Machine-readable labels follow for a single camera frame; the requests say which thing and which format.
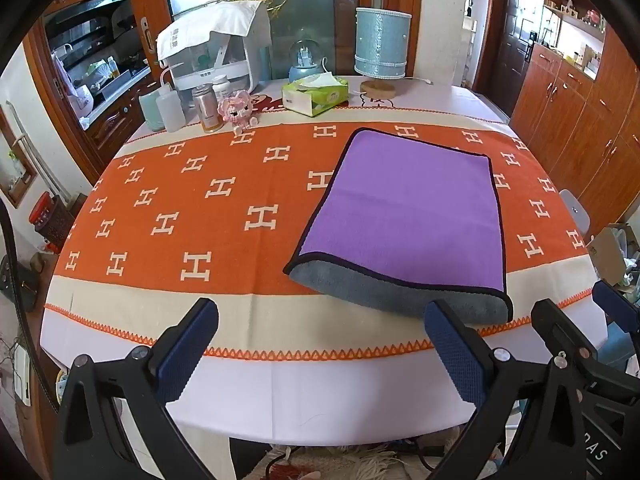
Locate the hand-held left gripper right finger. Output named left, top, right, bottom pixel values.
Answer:
left=424, top=299, right=583, bottom=480

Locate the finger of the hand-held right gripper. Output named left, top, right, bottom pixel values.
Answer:
left=592, top=280, right=640, bottom=335
left=531, top=299, right=600, bottom=377

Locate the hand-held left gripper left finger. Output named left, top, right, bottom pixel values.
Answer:
left=52, top=297, right=231, bottom=480

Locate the purple and grey towel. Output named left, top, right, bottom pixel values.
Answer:
left=283, top=127, right=515, bottom=324

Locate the teal container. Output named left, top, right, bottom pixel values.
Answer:
left=597, top=332, right=640, bottom=377

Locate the cardboard box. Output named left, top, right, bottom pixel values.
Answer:
left=585, top=225, right=636, bottom=286

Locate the orange patterned tablecloth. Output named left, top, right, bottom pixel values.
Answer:
left=40, top=76, right=608, bottom=448

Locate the white power strip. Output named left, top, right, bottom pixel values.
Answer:
left=12, top=345, right=33, bottom=406

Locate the wooden floor cabinet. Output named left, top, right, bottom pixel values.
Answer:
left=510, top=42, right=640, bottom=241

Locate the red container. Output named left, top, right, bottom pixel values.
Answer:
left=28, top=192, right=57, bottom=228

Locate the metal canister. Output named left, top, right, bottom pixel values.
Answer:
left=192, top=85, right=222, bottom=134

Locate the light blue cup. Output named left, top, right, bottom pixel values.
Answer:
left=138, top=91, right=166, bottom=132

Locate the translucent squeeze bottle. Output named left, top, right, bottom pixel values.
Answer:
left=155, top=67, right=187, bottom=132

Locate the pink plush toy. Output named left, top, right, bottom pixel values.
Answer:
left=216, top=90, right=262, bottom=135

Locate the white rice cooker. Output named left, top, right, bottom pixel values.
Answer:
left=70, top=85, right=96, bottom=121

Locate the green tissue box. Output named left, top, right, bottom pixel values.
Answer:
left=281, top=72, right=349, bottom=119

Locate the dark wooden door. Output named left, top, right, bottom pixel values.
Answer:
left=492, top=0, right=546, bottom=111

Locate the snow globe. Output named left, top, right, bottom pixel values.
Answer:
left=288, top=39, right=321, bottom=83

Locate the blue table lamp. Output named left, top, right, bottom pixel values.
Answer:
left=354, top=7, right=412, bottom=99

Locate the white cloth cover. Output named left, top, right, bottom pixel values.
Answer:
left=156, top=0, right=273, bottom=63

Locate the wall shelf with ornaments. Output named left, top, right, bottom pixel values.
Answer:
left=542, top=0, right=608, bottom=81

